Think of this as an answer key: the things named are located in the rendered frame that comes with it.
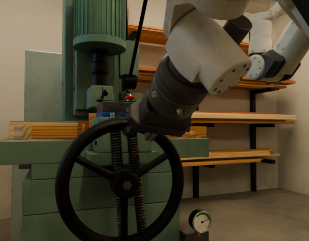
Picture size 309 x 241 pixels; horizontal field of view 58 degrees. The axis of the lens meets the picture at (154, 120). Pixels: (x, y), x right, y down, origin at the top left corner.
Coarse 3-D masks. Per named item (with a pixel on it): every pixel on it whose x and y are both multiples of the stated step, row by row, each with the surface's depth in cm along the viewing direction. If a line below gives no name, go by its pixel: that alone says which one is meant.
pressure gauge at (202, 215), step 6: (198, 210) 82; (192, 216) 81; (198, 216) 80; (204, 216) 81; (192, 222) 80; (198, 222) 80; (204, 222) 81; (210, 222) 82; (192, 228) 81; (198, 228) 80; (204, 228) 81; (198, 234) 82
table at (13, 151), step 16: (0, 144) 69; (16, 144) 70; (32, 144) 71; (48, 144) 73; (64, 144) 74; (176, 144) 85; (192, 144) 87; (208, 144) 89; (0, 160) 69; (16, 160) 70; (32, 160) 71; (48, 160) 73; (96, 160) 68; (112, 160) 69; (128, 160) 70; (144, 160) 72
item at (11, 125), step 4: (12, 124) 86; (16, 124) 86; (20, 124) 86; (24, 124) 87; (28, 124) 87; (32, 124) 88; (36, 124) 88; (40, 124) 88; (44, 124) 89; (48, 124) 89; (52, 124) 90; (56, 124) 90; (60, 124) 90; (64, 124) 91; (68, 124) 91; (72, 124) 92; (76, 124) 92; (12, 128) 86; (12, 132) 86; (12, 136) 86
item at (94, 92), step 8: (88, 88) 95; (96, 88) 89; (104, 88) 90; (112, 88) 91; (88, 96) 94; (96, 96) 89; (104, 96) 90; (112, 96) 91; (88, 104) 94; (96, 104) 89
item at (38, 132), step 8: (32, 128) 86; (40, 128) 86; (48, 128) 87; (56, 128) 88; (64, 128) 89; (72, 128) 90; (192, 128) 105; (200, 128) 106; (32, 136) 86; (40, 136) 86; (48, 136) 87; (56, 136) 88; (64, 136) 89; (72, 136) 90; (168, 136) 101; (200, 136) 106
